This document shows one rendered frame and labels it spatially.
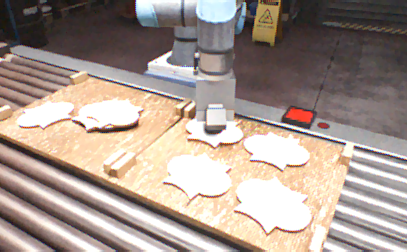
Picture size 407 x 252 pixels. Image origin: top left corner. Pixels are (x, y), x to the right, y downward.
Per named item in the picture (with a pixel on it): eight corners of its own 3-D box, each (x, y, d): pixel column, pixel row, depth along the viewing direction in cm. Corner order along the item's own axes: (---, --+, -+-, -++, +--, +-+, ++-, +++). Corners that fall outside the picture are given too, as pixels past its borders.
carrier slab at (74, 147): (88, 81, 111) (87, 76, 110) (195, 110, 94) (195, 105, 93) (-15, 131, 85) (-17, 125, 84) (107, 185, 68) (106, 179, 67)
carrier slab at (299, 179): (196, 111, 93) (196, 106, 93) (352, 155, 76) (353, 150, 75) (108, 186, 68) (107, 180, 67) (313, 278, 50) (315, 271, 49)
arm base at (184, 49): (179, 52, 142) (179, 29, 138) (213, 56, 138) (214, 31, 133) (164, 63, 130) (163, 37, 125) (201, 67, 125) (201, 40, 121)
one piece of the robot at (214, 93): (193, 73, 64) (194, 143, 73) (240, 72, 64) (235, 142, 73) (192, 51, 74) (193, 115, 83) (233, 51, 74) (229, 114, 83)
